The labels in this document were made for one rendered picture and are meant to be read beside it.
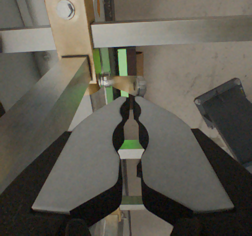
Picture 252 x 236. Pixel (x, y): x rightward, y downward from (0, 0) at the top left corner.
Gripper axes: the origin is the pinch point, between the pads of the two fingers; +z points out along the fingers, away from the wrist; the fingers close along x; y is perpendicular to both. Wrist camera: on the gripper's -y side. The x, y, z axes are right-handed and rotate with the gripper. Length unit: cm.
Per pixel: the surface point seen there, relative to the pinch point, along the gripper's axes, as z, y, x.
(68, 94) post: 4.6, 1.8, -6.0
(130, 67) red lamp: 31.0, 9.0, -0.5
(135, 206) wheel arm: 19, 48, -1
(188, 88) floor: 101, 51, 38
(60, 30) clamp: 14.2, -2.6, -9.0
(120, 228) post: 25, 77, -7
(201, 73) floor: 101, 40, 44
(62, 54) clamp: 14.2, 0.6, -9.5
